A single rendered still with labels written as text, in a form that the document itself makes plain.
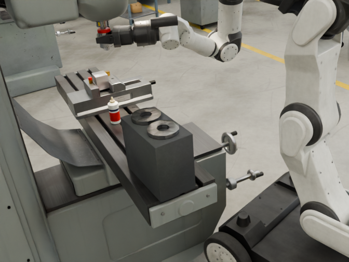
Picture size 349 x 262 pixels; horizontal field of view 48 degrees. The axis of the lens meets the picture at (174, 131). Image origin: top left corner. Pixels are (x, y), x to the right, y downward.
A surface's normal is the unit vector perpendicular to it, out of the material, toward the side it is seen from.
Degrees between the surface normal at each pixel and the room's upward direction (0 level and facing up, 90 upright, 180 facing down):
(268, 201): 0
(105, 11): 123
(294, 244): 0
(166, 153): 90
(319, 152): 62
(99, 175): 90
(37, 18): 90
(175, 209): 90
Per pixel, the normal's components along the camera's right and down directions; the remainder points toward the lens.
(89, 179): 0.47, 0.42
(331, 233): -0.72, 0.40
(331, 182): 0.58, -0.12
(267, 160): -0.07, -0.87
